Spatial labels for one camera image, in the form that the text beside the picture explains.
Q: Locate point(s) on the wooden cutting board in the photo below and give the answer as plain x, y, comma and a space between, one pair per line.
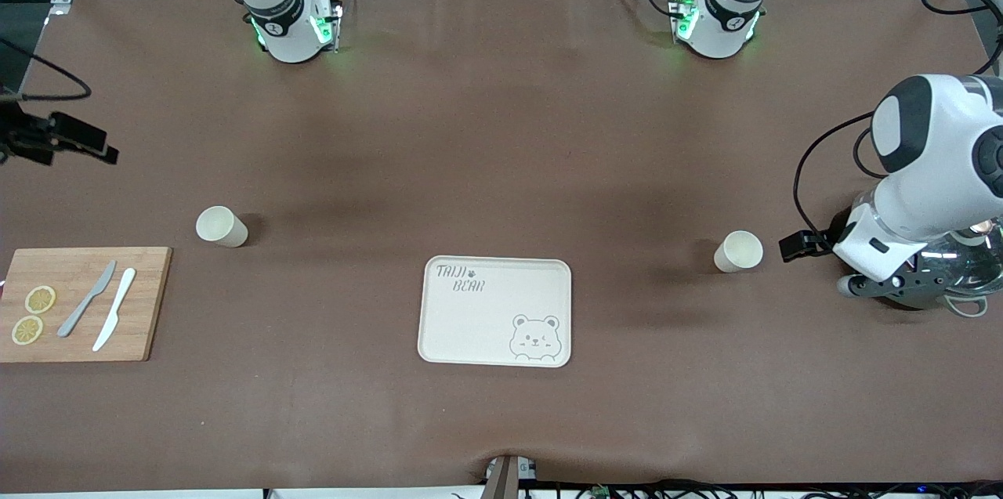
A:
149, 303

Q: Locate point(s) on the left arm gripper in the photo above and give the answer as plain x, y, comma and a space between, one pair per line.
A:
838, 235

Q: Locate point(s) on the cream bear print tray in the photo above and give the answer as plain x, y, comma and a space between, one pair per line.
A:
470, 334

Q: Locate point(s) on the table edge camera mount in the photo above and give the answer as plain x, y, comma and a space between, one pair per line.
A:
501, 483

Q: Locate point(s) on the white IKEA cup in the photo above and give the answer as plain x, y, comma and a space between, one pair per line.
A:
740, 251
219, 225

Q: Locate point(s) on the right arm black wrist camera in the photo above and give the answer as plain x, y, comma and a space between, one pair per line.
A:
78, 132

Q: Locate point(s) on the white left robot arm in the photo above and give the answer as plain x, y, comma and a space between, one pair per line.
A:
932, 170

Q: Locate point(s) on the brown table mat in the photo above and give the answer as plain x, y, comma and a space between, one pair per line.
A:
501, 131

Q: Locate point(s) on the grey plastic knife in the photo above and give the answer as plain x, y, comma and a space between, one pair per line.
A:
88, 299

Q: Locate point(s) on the white plastic knife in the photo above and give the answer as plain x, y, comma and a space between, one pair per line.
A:
116, 307

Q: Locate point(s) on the lemon slice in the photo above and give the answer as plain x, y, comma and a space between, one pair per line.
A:
27, 330
40, 299

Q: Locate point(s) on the glass pot lid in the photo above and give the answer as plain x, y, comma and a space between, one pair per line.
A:
979, 264

